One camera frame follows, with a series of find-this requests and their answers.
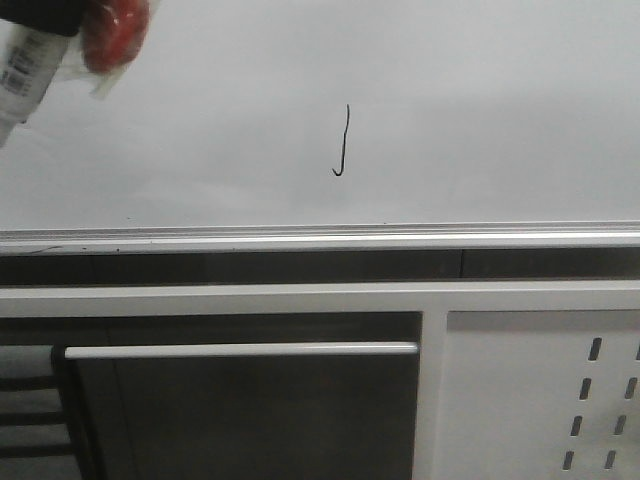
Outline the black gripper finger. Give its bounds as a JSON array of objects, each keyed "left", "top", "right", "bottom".
[{"left": 1, "top": 0, "right": 88, "bottom": 36}]

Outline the red round magnet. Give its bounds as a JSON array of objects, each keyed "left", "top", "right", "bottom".
[{"left": 79, "top": 0, "right": 154, "bottom": 100}]

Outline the white whiteboard marker pen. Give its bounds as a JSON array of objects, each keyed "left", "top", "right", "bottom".
[{"left": 1, "top": 24, "right": 71, "bottom": 147}]

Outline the large whiteboard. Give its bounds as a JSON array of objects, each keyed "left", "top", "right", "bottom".
[{"left": 1, "top": 1, "right": 639, "bottom": 231}]

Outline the aluminium whiteboard marker tray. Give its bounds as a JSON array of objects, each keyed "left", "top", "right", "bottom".
[{"left": 1, "top": 221, "right": 639, "bottom": 256}]

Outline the dark panel with white bar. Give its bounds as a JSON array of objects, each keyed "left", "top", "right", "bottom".
[{"left": 63, "top": 341, "right": 419, "bottom": 479}]

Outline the white perforated metal panel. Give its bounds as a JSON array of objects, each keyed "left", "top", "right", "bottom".
[{"left": 433, "top": 310, "right": 639, "bottom": 479}]

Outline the white metal frame stand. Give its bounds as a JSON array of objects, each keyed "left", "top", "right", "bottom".
[{"left": 1, "top": 281, "right": 639, "bottom": 479}]

